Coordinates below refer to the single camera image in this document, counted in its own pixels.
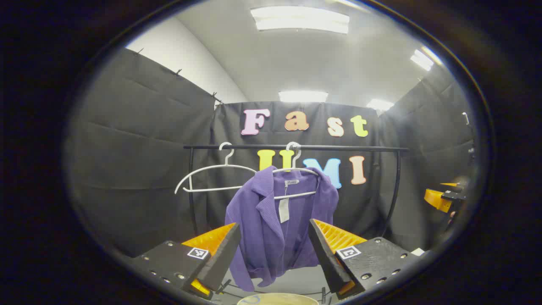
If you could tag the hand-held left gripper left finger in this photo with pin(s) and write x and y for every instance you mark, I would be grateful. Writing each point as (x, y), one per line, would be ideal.
(222, 250)

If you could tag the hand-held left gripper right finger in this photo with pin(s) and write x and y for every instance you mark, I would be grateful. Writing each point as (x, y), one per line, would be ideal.
(324, 250)

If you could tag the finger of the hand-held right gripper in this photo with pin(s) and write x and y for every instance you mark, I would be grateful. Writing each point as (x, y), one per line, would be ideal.
(436, 200)

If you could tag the purple knit cardigan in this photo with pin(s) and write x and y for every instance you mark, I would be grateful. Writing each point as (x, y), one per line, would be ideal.
(271, 231)

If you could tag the beige laundry hamper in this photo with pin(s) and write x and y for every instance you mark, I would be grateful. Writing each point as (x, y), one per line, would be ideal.
(275, 299)

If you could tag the white plastic hanger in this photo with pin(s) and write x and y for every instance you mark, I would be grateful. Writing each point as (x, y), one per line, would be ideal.
(211, 189)
(296, 168)

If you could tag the black clothes rack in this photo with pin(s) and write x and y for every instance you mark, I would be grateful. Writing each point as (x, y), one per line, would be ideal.
(338, 147)

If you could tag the black backdrop cloth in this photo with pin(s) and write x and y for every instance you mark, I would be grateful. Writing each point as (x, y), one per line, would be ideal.
(139, 148)

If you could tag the large ceiling light panel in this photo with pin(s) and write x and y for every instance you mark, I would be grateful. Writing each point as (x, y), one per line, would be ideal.
(300, 19)

